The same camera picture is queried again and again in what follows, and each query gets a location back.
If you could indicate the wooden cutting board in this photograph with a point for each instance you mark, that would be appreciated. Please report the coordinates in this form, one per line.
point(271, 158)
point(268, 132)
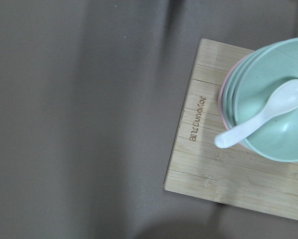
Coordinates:
point(234, 176)

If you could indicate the white ceramic spoon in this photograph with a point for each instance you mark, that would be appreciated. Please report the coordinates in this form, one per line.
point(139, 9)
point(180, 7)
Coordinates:
point(283, 100)

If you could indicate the stacked green bowls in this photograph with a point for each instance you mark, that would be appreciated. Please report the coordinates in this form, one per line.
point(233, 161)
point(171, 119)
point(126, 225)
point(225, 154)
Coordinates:
point(258, 103)

